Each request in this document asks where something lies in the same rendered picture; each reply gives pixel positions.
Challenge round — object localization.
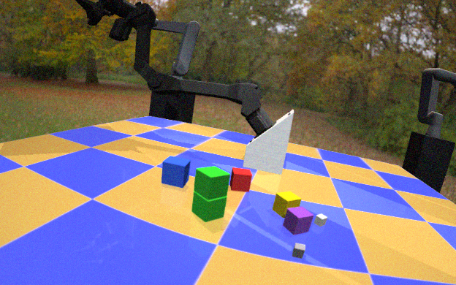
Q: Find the purple cube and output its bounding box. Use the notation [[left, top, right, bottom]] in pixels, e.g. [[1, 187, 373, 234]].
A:
[[282, 206, 314, 235]]

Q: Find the green block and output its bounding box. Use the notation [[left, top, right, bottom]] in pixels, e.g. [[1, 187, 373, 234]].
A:
[[193, 166, 231, 201], [191, 191, 227, 222]]

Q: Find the yellow block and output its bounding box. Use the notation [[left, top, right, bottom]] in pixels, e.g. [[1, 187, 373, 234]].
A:
[[272, 191, 301, 218]]

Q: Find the red block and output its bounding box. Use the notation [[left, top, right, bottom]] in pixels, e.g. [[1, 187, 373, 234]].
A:
[[230, 167, 253, 192]]

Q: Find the blue cube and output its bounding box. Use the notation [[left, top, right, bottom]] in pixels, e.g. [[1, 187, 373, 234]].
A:
[[161, 156, 191, 188]]

